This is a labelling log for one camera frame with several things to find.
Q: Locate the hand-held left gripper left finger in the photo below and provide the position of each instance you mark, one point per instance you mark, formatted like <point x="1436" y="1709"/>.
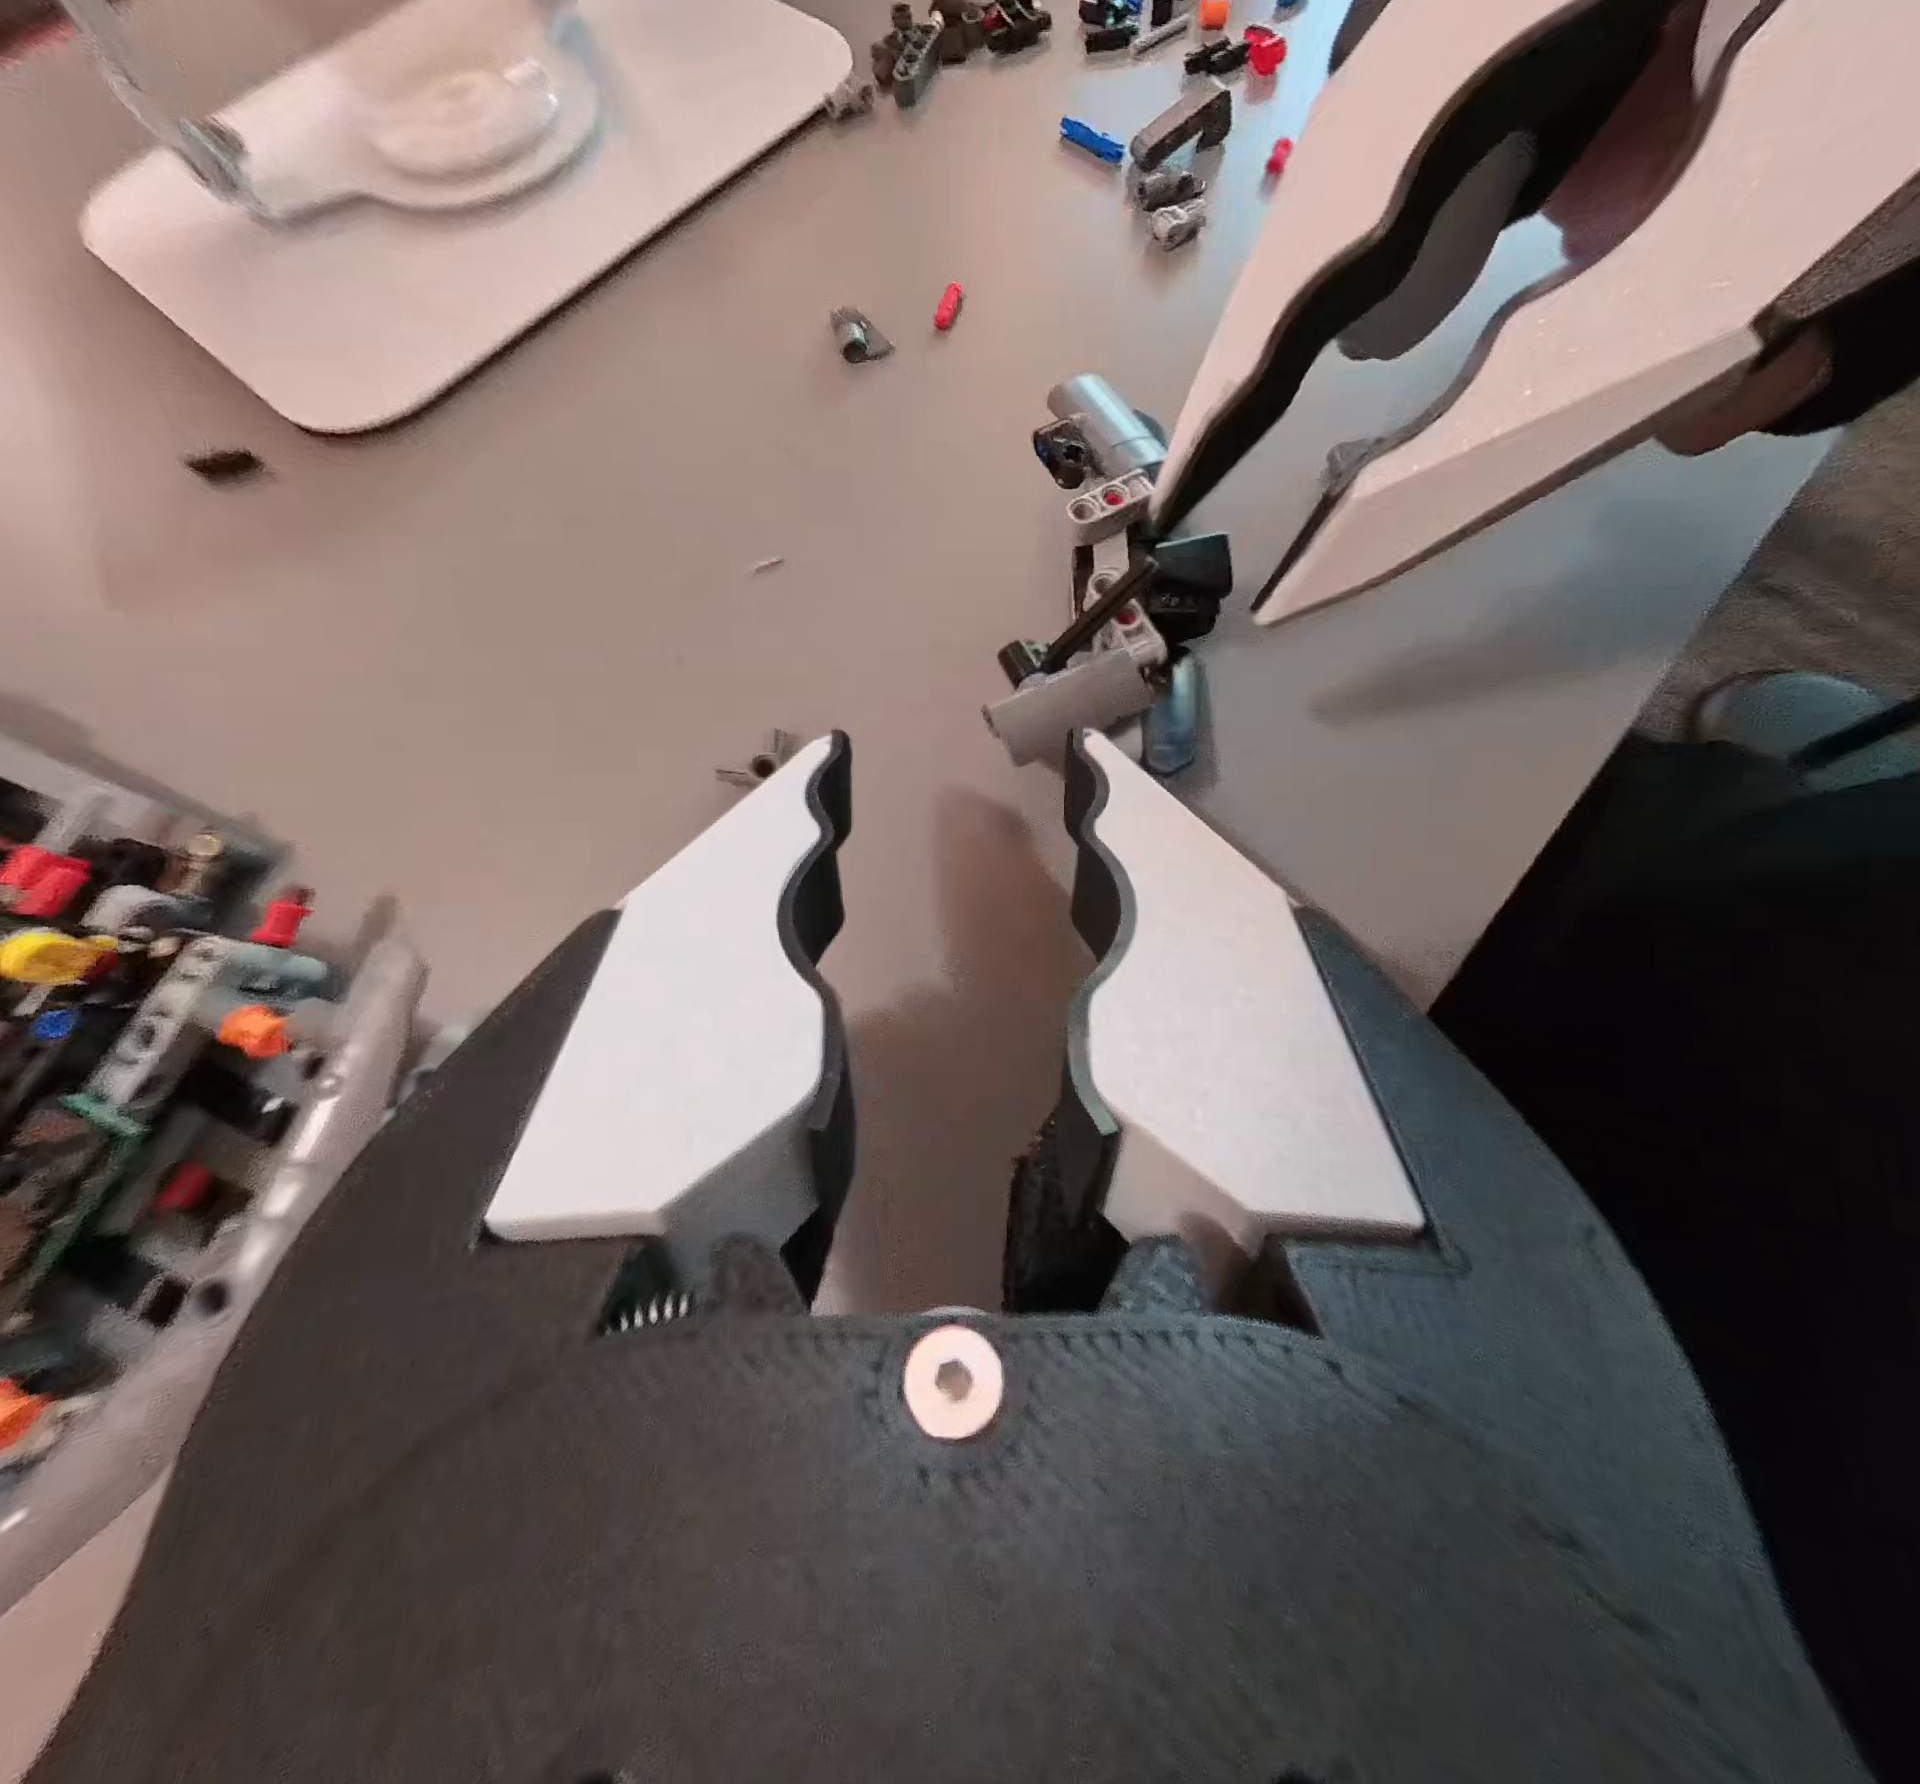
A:
<point x="674" y="1050"/>

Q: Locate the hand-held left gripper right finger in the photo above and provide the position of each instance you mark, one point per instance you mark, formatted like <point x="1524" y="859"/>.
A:
<point x="1245" y="1050"/>

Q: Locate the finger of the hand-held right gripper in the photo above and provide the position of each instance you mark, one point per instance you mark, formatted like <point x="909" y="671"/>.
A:
<point x="1650" y="299"/>
<point x="1439" y="29"/>

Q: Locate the lego pieces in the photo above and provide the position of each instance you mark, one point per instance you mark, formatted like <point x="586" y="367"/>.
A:
<point x="1178" y="124"/>

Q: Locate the grey black lego assembly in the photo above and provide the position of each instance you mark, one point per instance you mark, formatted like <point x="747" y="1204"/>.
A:
<point x="1048" y="707"/>

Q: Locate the grey lego axle connector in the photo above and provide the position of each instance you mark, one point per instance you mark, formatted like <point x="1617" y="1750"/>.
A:
<point x="757" y="764"/>

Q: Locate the red lego pin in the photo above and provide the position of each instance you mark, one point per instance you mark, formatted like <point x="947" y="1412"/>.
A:
<point x="947" y="308"/>

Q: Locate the grey lego connector plate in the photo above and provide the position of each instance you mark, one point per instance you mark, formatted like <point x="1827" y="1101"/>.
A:
<point x="854" y="338"/>

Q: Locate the small black lego pin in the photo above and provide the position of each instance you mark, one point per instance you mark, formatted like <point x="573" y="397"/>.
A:
<point x="224" y="464"/>

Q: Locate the person's right hand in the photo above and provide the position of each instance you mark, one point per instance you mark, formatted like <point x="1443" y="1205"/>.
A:
<point x="1724" y="403"/>

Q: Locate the grey round floor base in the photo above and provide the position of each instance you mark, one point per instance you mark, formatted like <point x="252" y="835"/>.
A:
<point x="1771" y="710"/>

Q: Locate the tray of sorted parts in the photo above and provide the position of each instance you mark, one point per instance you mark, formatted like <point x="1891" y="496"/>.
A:
<point x="150" y="1034"/>

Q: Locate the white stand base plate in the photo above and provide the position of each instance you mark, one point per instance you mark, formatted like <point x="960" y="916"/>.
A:
<point x="674" y="163"/>

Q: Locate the pale stand bracket with disc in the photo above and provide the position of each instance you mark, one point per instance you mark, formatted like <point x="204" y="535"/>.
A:
<point x="450" y="127"/>

